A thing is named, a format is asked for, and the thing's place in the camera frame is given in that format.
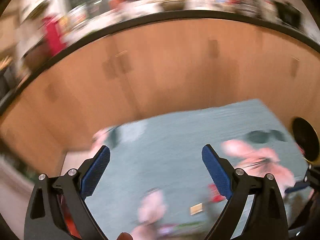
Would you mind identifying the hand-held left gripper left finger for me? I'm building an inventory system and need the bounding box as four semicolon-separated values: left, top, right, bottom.
24;145;111;240

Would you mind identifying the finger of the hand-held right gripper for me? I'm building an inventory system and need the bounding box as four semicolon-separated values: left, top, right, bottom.
284;164;320;194

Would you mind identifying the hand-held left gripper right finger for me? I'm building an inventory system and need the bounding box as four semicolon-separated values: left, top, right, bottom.
201;144;289;240

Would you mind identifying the red plastic wrapper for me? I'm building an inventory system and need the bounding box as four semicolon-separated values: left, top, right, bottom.
207;184;225;203

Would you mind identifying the small brown card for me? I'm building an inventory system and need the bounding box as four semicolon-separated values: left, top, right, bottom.
190;204;203;216

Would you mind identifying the red floor item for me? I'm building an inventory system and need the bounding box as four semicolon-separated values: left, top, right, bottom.
57;194;81;238

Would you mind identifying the blue floral mat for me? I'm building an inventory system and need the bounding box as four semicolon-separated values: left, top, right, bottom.
87;99;311;240

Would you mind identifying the wooden lower kitchen cabinet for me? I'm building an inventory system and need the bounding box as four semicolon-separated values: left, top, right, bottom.
0;10;320;178

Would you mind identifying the brown rice cooker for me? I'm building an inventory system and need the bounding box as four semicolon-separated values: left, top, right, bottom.
24;42;50;70

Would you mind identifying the red thermos flask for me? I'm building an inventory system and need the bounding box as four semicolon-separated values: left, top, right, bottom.
41;15;68;55

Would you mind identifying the black clay pot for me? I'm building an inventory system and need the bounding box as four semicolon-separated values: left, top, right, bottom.
272;0;304;28

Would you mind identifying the green colander bowl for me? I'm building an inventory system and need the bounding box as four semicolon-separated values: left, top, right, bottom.
160;0;190;11

